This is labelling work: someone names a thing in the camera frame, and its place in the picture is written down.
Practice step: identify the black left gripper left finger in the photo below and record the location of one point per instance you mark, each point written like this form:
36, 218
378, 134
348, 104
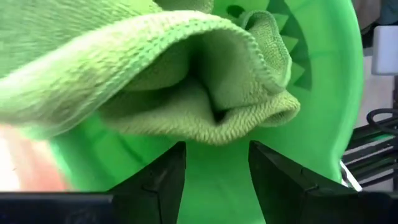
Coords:
155, 193

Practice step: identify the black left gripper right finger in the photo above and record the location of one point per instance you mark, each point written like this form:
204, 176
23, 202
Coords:
286, 193

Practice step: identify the green microfiber cloth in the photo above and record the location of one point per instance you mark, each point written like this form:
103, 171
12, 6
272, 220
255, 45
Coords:
155, 62

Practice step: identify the green plastic bucket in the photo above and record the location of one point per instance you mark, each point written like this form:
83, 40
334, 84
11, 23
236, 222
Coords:
326, 93

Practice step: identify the black metal rig frame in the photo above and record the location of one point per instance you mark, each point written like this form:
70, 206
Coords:
367, 155

